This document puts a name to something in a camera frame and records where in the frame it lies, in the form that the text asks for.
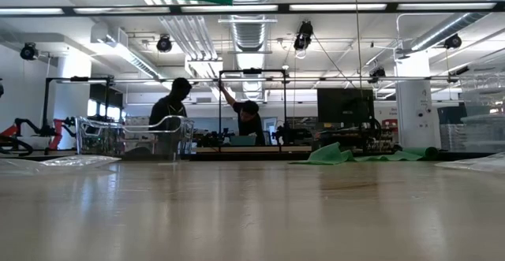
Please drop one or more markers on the red robot arm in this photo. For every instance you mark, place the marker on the red robot arm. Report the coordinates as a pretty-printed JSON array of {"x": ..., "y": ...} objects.
[
  {"x": 11, "y": 131},
  {"x": 56, "y": 135}
]

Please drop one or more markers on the dark green bandage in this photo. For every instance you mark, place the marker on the dark green bandage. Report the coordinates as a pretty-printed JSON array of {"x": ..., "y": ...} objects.
[{"x": 327, "y": 154}]

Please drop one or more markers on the person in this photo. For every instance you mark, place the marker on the person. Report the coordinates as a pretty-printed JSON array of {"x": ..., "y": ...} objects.
[
  {"x": 169, "y": 107},
  {"x": 250, "y": 123}
]

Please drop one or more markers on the black monitor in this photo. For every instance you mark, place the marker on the black monitor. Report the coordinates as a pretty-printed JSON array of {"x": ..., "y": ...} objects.
[{"x": 343, "y": 105}]

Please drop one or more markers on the white ceiling pipes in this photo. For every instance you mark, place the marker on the white ceiling pipes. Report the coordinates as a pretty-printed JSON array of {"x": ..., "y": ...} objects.
[{"x": 189, "y": 36}]

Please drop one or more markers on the clear plastic container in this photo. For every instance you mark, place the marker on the clear plastic container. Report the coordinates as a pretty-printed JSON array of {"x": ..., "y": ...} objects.
[{"x": 118, "y": 135}]

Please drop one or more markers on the white building column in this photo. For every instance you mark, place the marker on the white building column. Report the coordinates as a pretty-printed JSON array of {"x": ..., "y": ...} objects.
[
  {"x": 414, "y": 107},
  {"x": 71, "y": 103}
]

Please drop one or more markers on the black overhead light bar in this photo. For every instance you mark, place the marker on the black overhead light bar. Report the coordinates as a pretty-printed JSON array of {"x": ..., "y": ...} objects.
[{"x": 392, "y": 6}]

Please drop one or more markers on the clear plastic bag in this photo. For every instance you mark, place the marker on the clear plastic bag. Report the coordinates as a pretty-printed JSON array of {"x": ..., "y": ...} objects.
[
  {"x": 71, "y": 161},
  {"x": 481, "y": 162}
]

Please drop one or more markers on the stack of clear bins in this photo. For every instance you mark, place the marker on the stack of clear bins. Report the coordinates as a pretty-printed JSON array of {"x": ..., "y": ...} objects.
[{"x": 481, "y": 131}]

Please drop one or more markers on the white rectangular air duct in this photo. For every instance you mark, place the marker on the white rectangular air duct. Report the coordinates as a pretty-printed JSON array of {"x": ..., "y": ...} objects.
[{"x": 130, "y": 58}]

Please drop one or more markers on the silver round air duct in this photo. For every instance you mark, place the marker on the silver round air duct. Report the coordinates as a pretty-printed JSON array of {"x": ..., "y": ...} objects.
[{"x": 453, "y": 28}]

